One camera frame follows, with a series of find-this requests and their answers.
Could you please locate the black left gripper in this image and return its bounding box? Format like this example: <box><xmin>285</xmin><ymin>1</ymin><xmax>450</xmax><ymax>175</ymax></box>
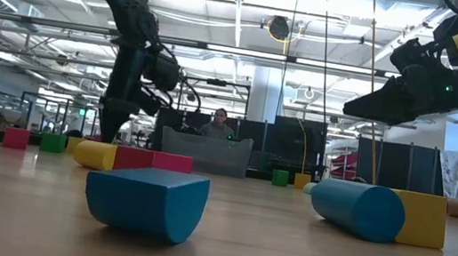
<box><xmin>94</xmin><ymin>38</ymin><xmax>168</xmax><ymax>149</ymax></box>

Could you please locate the yellow wooden cylinder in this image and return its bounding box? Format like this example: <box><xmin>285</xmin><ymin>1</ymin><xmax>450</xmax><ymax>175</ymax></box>
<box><xmin>71</xmin><ymin>138</ymin><xmax>119</xmax><ymax>173</ymax></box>

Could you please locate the green wooden cube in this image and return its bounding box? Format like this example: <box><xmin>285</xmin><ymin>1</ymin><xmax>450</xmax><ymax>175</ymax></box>
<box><xmin>38</xmin><ymin>132</ymin><xmax>68</xmax><ymax>155</ymax></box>

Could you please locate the blue wooden half-cylinder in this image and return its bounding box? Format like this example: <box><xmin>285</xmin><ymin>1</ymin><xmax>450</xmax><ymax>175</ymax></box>
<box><xmin>79</xmin><ymin>159</ymin><xmax>213</xmax><ymax>249</ymax></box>

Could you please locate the blue wooden cylinder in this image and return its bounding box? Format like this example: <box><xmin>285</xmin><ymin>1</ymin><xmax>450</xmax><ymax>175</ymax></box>
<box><xmin>305</xmin><ymin>175</ymin><xmax>411</xmax><ymax>247</ymax></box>

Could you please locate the green wooden half-cylinder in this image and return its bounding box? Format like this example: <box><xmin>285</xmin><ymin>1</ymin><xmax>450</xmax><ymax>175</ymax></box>
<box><xmin>270</xmin><ymin>168</ymin><xmax>291</xmax><ymax>188</ymax></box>

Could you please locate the red shelf rack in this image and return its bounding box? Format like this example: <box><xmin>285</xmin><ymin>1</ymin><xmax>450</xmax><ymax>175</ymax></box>
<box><xmin>328</xmin><ymin>147</ymin><xmax>361</xmax><ymax>183</ymax></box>

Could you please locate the grey translucent plastic bin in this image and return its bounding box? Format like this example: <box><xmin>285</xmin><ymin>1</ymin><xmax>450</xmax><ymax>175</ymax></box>
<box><xmin>157</xmin><ymin>125</ymin><xmax>255</xmax><ymax>180</ymax></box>

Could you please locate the person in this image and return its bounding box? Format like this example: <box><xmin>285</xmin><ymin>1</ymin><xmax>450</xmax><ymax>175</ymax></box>
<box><xmin>197</xmin><ymin>104</ymin><xmax>240</xmax><ymax>142</ymax></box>

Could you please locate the white building column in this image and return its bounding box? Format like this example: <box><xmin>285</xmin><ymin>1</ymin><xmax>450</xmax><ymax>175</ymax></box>
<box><xmin>246</xmin><ymin>64</ymin><xmax>288</xmax><ymax>125</ymax></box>

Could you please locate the yellow hanging cable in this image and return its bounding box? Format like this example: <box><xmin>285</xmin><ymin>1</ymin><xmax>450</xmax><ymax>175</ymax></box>
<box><xmin>345</xmin><ymin>0</ymin><xmax>403</xmax><ymax>187</ymax></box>

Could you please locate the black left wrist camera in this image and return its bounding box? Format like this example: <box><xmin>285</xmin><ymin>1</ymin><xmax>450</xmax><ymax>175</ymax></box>
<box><xmin>141</xmin><ymin>50</ymin><xmax>184</xmax><ymax>94</ymax></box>

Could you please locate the black hanging cable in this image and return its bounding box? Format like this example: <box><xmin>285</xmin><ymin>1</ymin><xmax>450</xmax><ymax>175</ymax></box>
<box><xmin>303</xmin><ymin>0</ymin><xmax>347</xmax><ymax>132</ymax></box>

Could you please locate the black gantry frame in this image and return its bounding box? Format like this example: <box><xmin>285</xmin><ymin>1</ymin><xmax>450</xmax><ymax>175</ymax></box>
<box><xmin>176</xmin><ymin>74</ymin><xmax>253</xmax><ymax>121</ymax></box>

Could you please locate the black ceiling cable reel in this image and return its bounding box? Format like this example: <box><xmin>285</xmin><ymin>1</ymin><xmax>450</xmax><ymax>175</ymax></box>
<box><xmin>266</xmin><ymin>13</ymin><xmax>293</xmax><ymax>43</ymax></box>

